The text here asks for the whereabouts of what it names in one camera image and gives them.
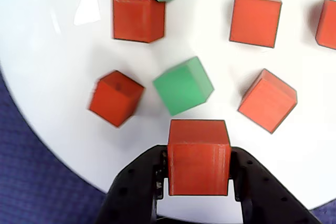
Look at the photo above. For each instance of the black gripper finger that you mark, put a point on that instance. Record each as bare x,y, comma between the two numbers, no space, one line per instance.
131,190
262,197

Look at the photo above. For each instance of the red cube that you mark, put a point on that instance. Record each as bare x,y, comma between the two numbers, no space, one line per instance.
254,20
197,166
139,19
115,98
267,100
326,23

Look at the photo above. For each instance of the white round plate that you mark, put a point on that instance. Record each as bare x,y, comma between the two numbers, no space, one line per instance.
65,51

